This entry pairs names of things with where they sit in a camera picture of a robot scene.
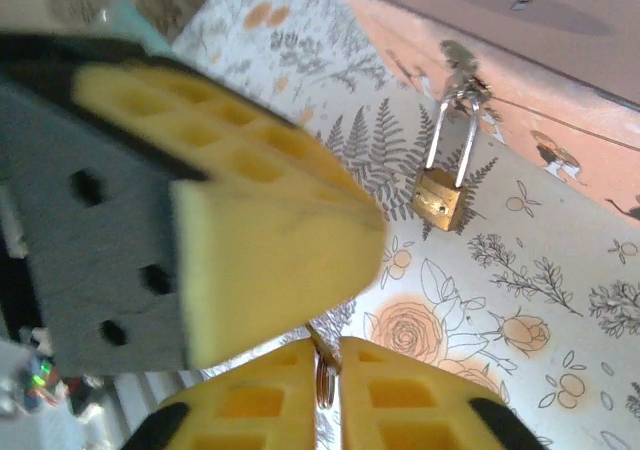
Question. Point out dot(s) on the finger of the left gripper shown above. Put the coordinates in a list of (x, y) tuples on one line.
[(260, 250)]

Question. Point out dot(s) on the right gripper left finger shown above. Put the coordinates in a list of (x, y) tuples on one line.
[(270, 410)]

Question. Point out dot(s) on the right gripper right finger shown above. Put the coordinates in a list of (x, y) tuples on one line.
[(400, 410)]

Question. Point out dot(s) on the small brass padlock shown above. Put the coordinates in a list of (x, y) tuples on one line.
[(440, 200)]

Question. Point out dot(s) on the pink tin box with couple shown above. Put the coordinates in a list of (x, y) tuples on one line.
[(525, 60)]

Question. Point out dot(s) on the teal round object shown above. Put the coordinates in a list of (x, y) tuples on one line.
[(135, 25)]

